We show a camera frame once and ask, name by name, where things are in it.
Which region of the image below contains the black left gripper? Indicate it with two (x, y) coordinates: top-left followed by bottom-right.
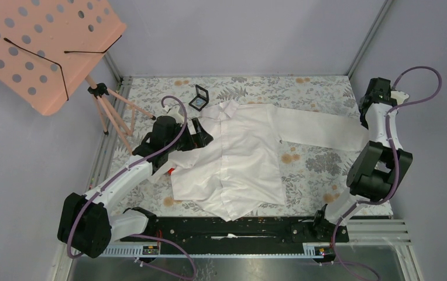
(166, 117), (212, 153)

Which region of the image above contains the white shirt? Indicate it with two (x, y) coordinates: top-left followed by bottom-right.
(150, 100), (369, 221)

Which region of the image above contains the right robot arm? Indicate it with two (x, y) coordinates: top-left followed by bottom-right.
(310, 78), (413, 241)

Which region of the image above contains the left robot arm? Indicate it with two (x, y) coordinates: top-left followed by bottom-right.
(57, 115), (214, 259)

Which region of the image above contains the black brooch box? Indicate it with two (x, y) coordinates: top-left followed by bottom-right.
(189, 84), (209, 112)

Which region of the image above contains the floral patterned table mat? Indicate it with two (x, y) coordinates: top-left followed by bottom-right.
(115, 76), (359, 217)

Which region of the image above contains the pink music stand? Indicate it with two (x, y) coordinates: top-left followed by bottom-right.
(0, 1), (134, 142)

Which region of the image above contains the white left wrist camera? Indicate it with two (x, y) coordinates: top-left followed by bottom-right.
(167, 107), (184, 123)

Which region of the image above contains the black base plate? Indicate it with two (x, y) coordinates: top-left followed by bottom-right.
(121, 215), (350, 256)

